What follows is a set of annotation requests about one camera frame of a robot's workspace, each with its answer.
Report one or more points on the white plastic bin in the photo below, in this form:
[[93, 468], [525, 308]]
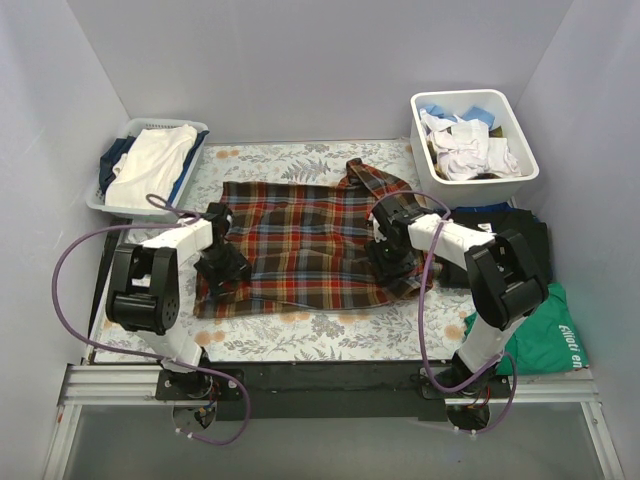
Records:
[[474, 192]]

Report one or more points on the white folded garment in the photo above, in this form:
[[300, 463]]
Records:
[[152, 165]]

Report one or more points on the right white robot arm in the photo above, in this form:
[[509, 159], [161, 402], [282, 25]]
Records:
[[506, 282]]

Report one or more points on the aluminium frame rail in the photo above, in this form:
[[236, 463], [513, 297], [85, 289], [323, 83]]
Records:
[[146, 384]]

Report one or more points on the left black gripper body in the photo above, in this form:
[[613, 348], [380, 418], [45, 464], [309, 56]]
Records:
[[220, 270]]

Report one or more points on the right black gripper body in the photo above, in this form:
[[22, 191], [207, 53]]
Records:
[[388, 261]]

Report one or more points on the plaid long sleeve shirt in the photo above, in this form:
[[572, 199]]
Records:
[[306, 246]]

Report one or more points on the floral table mat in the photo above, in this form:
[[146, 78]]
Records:
[[386, 333]]

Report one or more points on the black folded shirt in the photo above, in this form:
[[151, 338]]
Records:
[[495, 219]]

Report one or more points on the light blue garment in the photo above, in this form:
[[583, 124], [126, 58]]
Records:
[[474, 113]]

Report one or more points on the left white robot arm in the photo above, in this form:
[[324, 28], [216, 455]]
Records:
[[144, 295]]

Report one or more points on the green shirt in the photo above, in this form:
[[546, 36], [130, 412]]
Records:
[[547, 342]]

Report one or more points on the navy blue garment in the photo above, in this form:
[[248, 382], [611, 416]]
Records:
[[110, 159]]

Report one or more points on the white crumpled clothes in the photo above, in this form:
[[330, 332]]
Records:
[[468, 150]]

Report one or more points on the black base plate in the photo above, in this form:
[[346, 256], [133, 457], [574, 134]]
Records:
[[313, 390]]

